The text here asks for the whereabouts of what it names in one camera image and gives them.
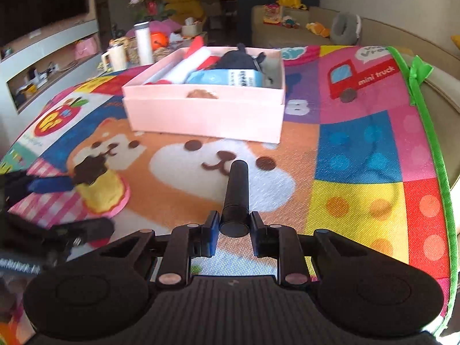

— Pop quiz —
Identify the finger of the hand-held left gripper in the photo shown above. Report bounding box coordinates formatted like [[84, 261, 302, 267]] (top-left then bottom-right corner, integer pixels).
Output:
[[48, 216, 116, 248], [0, 170, 78, 205]]

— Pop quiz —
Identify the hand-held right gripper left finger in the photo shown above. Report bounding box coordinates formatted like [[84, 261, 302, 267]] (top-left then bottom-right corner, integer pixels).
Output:
[[101, 210, 221, 290]]

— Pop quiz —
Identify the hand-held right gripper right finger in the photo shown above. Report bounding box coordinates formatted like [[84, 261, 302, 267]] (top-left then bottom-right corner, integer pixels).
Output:
[[250, 210, 362, 289]]

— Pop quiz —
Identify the yellow toy cake brown top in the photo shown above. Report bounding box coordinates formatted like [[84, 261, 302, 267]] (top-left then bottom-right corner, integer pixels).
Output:
[[72, 154, 131, 218]]

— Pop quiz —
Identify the black cylinder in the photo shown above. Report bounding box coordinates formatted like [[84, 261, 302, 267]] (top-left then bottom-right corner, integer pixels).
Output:
[[219, 160, 250, 238]]

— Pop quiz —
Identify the pale pink cardboard box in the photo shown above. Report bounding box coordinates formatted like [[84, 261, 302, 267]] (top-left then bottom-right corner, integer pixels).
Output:
[[121, 45, 286, 144]]

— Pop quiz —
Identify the blue white tissue packet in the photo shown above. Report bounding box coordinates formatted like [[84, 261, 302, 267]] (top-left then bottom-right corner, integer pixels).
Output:
[[187, 68, 265, 87]]

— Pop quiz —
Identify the white red tube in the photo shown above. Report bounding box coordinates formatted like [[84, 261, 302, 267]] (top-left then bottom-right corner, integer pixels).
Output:
[[144, 37, 221, 86]]

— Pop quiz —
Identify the dark grey plush toy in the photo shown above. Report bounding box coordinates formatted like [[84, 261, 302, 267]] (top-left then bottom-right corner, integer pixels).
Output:
[[212, 43, 267, 72]]

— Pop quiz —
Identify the colourful printed play mat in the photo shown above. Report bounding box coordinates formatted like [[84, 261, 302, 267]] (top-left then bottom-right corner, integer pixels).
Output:
[[0, 45, 460, 335]]

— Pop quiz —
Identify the pink gift bag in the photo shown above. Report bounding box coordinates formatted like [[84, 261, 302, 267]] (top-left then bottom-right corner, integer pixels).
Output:
[[74, 38, 98, 60]]

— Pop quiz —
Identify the cream mug with lid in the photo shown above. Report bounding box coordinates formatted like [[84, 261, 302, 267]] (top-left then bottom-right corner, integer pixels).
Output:
[[101, 43, 128, 72]]

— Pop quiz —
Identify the white thermos bottle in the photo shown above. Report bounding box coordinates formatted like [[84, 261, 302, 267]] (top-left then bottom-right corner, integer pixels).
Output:
[[134, 22, 154, 66]]

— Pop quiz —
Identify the black television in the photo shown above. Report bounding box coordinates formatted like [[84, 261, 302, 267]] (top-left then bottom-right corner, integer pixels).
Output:
[[0, 0, 90, 47]]

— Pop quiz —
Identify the orange pumpkin bucket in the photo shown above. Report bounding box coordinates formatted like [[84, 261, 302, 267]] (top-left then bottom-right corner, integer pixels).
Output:
[[150, 32, 169, 49]]

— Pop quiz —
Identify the white coffee table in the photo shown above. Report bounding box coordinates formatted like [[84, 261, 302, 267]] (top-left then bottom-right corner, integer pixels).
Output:
[[97, 30, 209, 76]]

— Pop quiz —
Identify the pink cloth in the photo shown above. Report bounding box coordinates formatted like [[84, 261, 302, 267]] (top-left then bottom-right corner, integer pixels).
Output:
[[126, 20, 182, 38]]

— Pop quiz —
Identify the pink orchid plant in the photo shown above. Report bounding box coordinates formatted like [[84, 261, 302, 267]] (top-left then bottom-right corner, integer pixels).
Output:
[[129, 0, 173, 22]]

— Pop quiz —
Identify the cream tissue box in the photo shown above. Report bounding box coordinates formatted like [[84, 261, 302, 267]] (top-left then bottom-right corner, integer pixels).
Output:
[[181, 17, 204, 37]]

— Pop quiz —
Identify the orange plush toy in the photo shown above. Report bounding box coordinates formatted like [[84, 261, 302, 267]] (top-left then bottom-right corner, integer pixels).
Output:
[[306, 22, 330, 38]]

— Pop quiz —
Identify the pink toy package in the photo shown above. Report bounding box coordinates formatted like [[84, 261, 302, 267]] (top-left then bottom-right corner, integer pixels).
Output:
[[263, 3, 284, 25]]

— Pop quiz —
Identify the grey neck pillow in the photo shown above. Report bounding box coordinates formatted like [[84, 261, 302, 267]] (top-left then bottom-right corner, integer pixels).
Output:
[[330, 11, 362, 45]]

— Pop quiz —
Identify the yellow armchair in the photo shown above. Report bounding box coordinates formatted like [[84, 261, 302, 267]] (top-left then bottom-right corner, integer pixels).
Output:
[[163, 0, 207, 22]]

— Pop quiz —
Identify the beige sofa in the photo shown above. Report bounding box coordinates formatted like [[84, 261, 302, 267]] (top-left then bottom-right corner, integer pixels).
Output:
[[252, 5, 460, 123]]

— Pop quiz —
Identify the white wall shelf cabinet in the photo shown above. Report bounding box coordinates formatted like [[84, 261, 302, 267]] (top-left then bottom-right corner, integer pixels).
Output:
[[0, 18, 103, 116]]

